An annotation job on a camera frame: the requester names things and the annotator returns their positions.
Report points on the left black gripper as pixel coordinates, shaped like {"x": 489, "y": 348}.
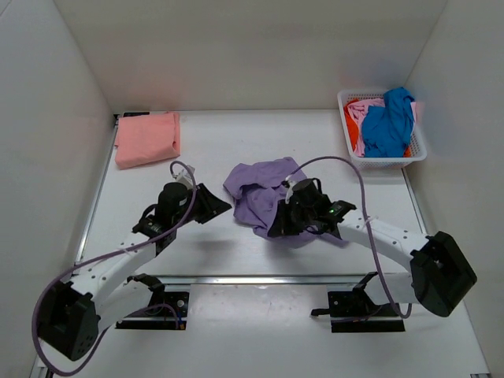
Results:
{"x": 213, "y": 206}

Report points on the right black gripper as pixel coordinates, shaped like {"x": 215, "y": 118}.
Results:
{"x": 281, "y": 226}

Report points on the purple t shirt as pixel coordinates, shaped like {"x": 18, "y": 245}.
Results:
{"x": 256, "y": 190}

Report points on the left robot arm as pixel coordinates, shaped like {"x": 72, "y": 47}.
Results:
{"x": 73, "y": 311}

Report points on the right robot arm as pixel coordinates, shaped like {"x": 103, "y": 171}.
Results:
{"x": 436, "y": 273}

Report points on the folded pink t shirt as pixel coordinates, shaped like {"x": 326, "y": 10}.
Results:
{"x": 146, "y": 139}

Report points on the orange t shirt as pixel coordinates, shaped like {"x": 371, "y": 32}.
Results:
{"x": 352, "y": 126}

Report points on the light pink t shirt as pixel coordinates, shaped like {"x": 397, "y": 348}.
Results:
{"x": 359, "y": 110}

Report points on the blue t shirt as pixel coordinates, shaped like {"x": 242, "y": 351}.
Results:
{"x": 386, "y": 130}

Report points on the white plastic basket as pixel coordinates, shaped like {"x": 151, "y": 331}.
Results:
{"x": 417, "y": 148}

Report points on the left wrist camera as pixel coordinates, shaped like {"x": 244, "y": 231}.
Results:
{"x": 185, "y": 176}

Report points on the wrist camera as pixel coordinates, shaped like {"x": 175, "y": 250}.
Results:
{"x": 289, "y": 183}
{"x": 185, "y": 176}

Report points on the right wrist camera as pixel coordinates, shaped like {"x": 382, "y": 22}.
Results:
{"x": 289, "y": 183}

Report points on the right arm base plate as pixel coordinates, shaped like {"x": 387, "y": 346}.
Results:
{"x": 349, "y": 313}

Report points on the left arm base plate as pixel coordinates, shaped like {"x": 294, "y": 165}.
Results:
{"x": 167, "y": 312}

